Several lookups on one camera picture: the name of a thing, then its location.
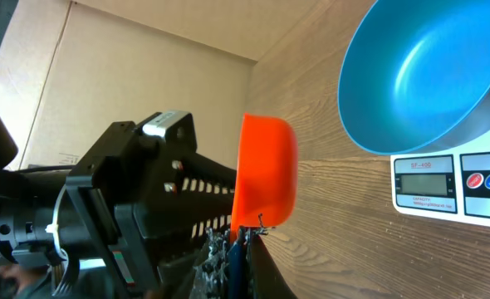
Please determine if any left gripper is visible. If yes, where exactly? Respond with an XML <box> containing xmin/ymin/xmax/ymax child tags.
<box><xmin>66</xmin><ymin>110</ymin><xmax>237</xmax><ymax>298</ymax></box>

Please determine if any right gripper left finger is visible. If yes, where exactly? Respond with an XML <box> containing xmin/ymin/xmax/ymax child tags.
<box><xmin>189</xmin><ymin>228</ymin><xmax>230</xmax><ymax>299</ymax></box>

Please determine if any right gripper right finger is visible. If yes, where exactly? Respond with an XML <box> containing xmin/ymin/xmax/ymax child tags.
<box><xmin>246</xmin><ymin>213</ymin><xmax>296</xmax><ymax>299</ymax></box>

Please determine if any orange measuring scoop blue handle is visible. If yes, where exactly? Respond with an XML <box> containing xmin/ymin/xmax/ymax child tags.
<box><xmin>228</xmin><ymin>114</ymin><xmax>297</xmax><ymax>298</ymax></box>

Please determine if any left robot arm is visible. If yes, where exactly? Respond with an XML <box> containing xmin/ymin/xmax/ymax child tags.
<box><xmin>0</xmin><ymin>111</ymin><xmax>237</xmax><ymax>298</ymax></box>

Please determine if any white digital kitchen scale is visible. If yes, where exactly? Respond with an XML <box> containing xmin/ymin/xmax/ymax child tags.
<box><xmin>390</xmin><ymin>131</ymin><xmax>490</xmax><ymax>227</ymax></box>

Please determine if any blue metal bowl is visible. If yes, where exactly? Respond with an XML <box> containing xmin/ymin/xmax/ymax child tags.
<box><xmin>338</xmin><ymin>0</ymin><xmax>490</xmax><ymax>155</ymax></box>

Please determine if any cardboard back panel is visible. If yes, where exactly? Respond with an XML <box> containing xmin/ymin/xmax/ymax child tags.
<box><xmin>0</xmin><ymin>1</ymin><xmax>328</xmax><ymax>170</ymax></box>

